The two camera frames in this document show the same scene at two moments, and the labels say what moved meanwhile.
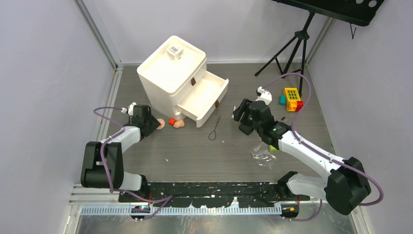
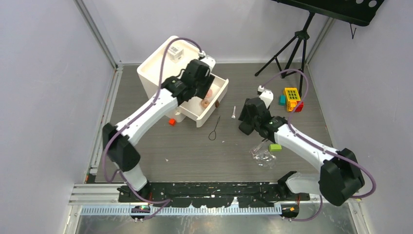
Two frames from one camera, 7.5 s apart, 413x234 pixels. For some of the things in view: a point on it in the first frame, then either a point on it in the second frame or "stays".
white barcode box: x=175 y=52 stays
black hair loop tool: x=212 y=135 stays
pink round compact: x=162 y=122 -> x=209 y=93
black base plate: x=211 y=194 stays
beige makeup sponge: x=179 y=123 -> x=205 y=103
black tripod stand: x=301 y=35 stays
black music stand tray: x=358 y=11 stays
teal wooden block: x=282 y=100 stays
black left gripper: x=154 y=124 -> x=206 y=83
